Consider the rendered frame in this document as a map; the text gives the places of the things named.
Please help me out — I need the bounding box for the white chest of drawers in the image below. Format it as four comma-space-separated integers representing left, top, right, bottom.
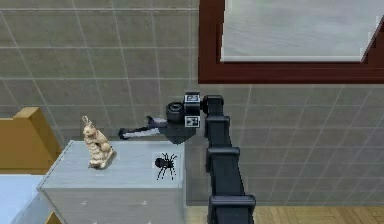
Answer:
37, 139, 186, 224

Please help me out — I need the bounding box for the black bumpy spider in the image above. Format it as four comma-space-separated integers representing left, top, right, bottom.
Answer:
154, 152, 178, 181

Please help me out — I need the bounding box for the dark red framed window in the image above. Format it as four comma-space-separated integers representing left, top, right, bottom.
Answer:
198, 0, 384, 85

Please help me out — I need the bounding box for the beige rabbit statue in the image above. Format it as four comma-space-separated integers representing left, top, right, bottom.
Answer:
81, 115, 116, 170

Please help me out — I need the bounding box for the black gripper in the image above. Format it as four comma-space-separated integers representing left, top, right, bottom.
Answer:
118, 101, 197, 145

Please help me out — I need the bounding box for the brown wooden bed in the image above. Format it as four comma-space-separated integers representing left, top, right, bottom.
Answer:
0, 106, 64, 224

